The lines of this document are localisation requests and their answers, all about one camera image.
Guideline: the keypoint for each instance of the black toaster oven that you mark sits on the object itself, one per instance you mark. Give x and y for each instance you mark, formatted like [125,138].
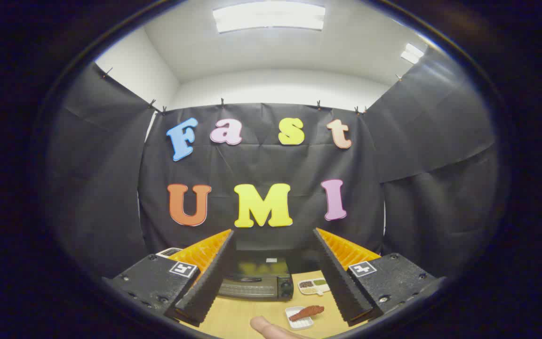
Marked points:
[257,282]

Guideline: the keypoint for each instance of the brown meat piece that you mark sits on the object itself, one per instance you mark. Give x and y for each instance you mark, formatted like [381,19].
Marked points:
[307,312]

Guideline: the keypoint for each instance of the white toaster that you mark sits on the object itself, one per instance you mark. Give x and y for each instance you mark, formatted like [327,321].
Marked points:
[170,252]

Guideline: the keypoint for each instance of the white divided dish with beans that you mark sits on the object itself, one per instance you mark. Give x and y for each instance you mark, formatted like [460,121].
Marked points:
[313,285]

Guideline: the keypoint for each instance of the row of small cloth clips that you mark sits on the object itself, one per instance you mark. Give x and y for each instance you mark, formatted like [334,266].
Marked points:
[222,101]

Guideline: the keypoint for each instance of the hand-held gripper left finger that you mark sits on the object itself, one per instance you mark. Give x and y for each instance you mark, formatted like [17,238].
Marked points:
[207,278]

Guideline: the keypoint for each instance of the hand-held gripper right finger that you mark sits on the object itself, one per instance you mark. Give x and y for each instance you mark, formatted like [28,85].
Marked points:
[339,278]

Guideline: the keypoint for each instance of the small ceiling light panel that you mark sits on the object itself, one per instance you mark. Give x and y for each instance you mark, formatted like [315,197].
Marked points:
[412,53]

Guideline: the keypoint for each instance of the large ceiling light panel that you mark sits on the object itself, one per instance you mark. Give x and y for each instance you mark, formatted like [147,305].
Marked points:
[268,16]

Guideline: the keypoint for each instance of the white rectangular tray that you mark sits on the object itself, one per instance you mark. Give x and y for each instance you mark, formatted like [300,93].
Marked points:
[300,324]

